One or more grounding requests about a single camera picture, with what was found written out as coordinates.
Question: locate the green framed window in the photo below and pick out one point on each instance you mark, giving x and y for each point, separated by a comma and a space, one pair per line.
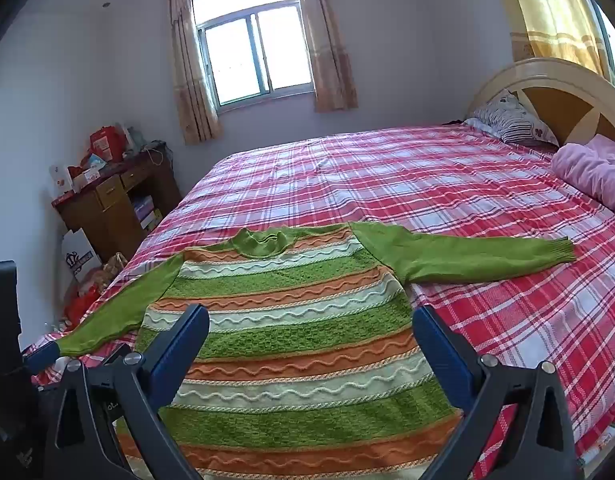
237, 55

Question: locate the red and white packets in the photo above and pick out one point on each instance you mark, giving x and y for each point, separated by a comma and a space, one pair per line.
89, 172

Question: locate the red gift bag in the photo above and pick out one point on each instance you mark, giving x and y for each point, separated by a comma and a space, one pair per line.
107, 145

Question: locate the green orange striped knit sweater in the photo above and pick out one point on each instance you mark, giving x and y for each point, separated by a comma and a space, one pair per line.
297, 340

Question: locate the yellow curtain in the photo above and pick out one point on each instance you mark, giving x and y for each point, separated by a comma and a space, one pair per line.
552, 10

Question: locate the red plastic bag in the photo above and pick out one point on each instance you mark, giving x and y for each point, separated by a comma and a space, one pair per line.
82, 305

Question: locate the pink pillow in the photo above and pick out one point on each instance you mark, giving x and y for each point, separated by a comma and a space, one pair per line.
587, 170

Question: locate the patterned grey pillow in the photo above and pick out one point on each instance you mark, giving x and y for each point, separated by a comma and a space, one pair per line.
512, 120

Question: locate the woven basket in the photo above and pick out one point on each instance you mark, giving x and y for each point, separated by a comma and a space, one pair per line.
113, 270

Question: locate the white box with orange print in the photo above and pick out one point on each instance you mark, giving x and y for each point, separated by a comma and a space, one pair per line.
59, 180

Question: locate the brown wooden desk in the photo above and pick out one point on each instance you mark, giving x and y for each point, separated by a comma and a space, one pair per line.
102, 220

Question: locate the red plaid bed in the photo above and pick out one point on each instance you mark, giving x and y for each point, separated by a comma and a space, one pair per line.
387, 185

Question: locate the cream wooden headboard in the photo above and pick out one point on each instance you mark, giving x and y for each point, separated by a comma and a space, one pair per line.
527, 72

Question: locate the stacked boxes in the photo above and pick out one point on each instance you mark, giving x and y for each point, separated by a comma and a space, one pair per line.
146, 212

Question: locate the window behind yellow curtain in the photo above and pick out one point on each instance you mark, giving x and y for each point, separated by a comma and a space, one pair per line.
601, 30

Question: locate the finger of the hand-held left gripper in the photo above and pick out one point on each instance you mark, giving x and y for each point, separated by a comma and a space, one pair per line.
39, 357
118, 353

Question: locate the peach curtain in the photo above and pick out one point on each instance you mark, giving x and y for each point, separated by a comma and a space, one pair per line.
327, 60
187, 85

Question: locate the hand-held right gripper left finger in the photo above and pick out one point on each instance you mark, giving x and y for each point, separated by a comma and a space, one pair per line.
180, 355

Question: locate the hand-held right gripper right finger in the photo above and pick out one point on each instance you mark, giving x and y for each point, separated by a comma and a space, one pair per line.
445, 360

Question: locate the pale teal bag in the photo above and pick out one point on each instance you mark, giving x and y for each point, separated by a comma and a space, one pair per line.
136, 139

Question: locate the white paper bag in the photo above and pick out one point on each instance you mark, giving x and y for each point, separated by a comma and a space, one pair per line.
79, 255

